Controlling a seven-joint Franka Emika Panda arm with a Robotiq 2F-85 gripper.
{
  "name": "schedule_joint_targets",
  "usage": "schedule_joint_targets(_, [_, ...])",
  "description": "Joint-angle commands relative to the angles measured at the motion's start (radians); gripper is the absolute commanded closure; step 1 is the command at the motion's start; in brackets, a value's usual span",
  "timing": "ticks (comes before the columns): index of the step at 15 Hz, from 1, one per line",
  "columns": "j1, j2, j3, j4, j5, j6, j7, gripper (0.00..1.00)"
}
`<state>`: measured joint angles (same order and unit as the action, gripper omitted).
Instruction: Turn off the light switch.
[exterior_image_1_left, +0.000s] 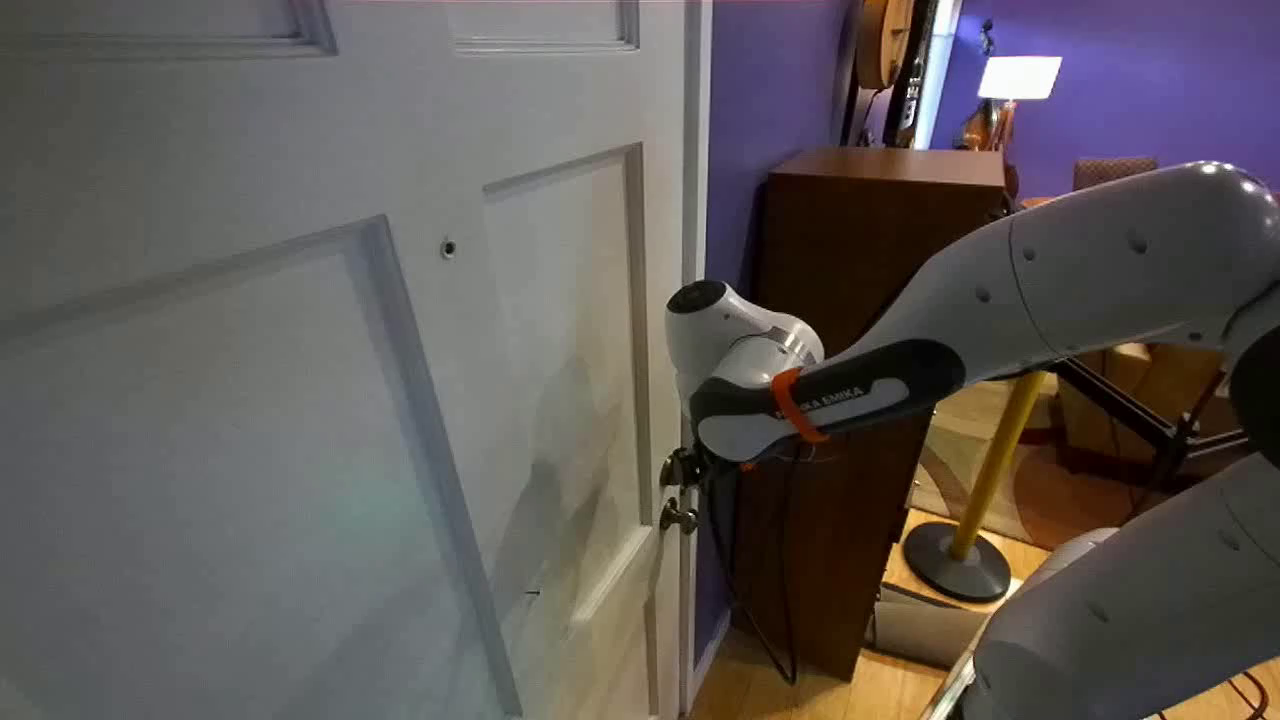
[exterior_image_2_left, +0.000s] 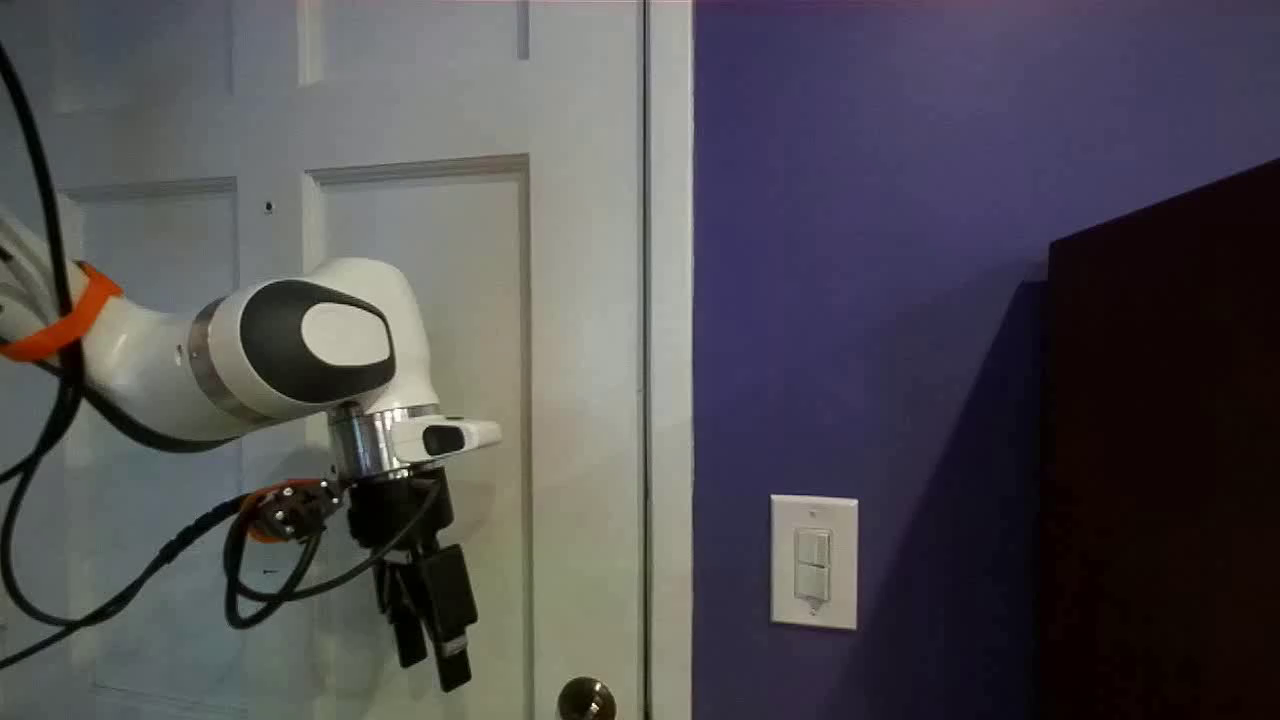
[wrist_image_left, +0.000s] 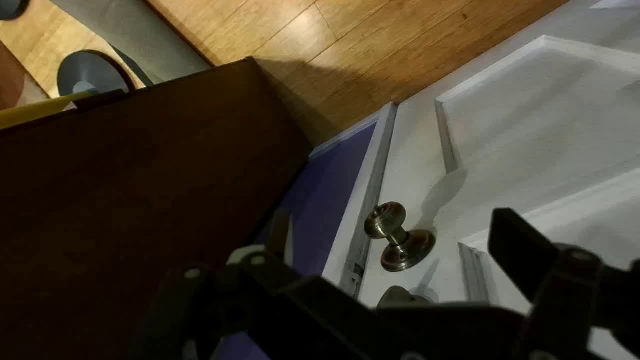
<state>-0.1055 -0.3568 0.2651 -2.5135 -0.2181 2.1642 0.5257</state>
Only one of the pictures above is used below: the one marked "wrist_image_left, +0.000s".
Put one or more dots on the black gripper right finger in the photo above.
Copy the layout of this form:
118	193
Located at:
570	290

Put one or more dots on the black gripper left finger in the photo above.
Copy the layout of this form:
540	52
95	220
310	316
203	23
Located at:
284	314

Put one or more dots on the silver round door knob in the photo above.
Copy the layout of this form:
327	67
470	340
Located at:
404	247

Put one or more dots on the white panel door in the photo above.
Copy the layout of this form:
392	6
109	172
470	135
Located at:
546	125

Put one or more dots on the dark brown wooden cabinet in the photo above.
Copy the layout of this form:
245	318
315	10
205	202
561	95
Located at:
96	205

